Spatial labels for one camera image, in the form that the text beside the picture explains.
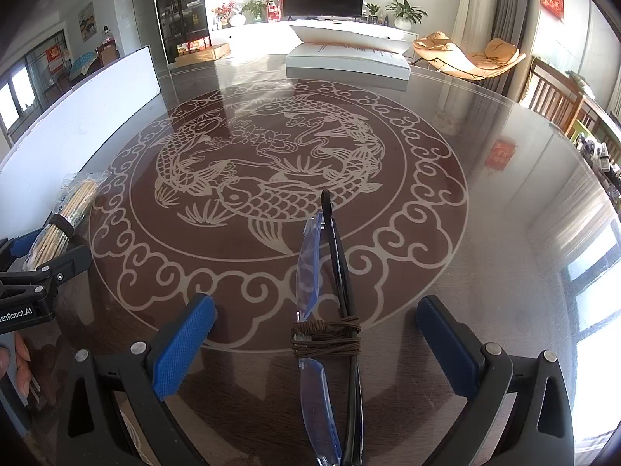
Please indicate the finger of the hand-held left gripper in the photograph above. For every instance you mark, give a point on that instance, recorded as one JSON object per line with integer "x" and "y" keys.
{"x": 22, "y": 245}
{"x": 53, "y": 269}

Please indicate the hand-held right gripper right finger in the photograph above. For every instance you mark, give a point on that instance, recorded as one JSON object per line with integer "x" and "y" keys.
{"x": 446, "y": 344}

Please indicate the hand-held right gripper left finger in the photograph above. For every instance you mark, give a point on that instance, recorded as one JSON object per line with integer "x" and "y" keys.
{"x": 184, "y": 344}

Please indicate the chopsticks bundle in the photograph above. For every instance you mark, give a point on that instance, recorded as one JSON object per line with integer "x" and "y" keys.
{"x": 68, "y": 213}

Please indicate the white board panel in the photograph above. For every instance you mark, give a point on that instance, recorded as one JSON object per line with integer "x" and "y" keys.
{"x": 87, "y": 126}

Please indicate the person's left hand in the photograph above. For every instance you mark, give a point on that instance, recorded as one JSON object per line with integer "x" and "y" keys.
{"x": 4, "y": 361}

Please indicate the red door poster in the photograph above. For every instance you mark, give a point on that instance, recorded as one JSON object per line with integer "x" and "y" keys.
{"x": 55, "y": 58}

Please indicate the dining table with chairs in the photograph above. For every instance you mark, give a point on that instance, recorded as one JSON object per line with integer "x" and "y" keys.
{"x": 90, "y": 65}

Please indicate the plastic bottle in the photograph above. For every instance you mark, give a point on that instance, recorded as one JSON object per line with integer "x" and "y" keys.
{"x": 107, "y": 39}

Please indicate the cluttered wooden desk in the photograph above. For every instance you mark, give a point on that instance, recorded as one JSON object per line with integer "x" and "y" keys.
{"x": 601, "y": 150}

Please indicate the colourful boxes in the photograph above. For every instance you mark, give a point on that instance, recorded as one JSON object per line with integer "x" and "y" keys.
{"x": 191, "y": 47}

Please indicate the cardboard box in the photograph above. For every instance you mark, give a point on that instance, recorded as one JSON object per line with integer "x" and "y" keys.
{"x": 203, "y": 52}

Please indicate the wooden chair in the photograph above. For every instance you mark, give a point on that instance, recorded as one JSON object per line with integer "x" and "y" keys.
{"x": 550, "y": 94}

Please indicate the dark glass display cabinet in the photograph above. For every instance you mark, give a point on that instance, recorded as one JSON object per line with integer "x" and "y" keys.
{"x": 182, "y": 9}

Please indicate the orange lounge chair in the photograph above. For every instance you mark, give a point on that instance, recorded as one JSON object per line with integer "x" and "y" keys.
{"x": 468, "y": 60}

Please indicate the white flat box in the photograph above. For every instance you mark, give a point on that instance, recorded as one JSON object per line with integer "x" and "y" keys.
{"x": 347, "y": 65}

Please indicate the white television cabinet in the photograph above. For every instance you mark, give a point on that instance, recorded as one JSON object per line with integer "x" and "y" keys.
{"x": 252, "y": 36}

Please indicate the red flower bouquet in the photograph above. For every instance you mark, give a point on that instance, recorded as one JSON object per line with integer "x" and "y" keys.
{"x": 225, "y": 12}

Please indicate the white box lid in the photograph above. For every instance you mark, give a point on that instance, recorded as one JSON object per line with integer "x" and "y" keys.
{"x": 351, "y": 36}

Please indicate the grey curtain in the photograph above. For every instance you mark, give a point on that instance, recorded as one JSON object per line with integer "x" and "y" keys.
{"x": 514, "y": 24}

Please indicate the green potted plant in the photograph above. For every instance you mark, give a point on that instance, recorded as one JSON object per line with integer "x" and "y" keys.
{"x": 254, "y": 7}

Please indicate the covered standing air conditioner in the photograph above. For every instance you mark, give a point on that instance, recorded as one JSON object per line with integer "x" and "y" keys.
{"x": 478, "y": 9}

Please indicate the large potted plant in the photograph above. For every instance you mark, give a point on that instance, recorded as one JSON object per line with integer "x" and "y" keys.
{"x": 405, "y": 9}

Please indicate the red gift bag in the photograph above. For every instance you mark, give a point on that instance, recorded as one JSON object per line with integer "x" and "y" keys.
{"x": 274, "y": 11}

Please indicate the small potted plant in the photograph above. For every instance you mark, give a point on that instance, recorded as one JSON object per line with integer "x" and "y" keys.
{"x": 372, "y": 12}

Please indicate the wall painting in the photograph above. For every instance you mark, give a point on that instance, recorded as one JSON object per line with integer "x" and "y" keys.
{"x": 86, "y": 22}

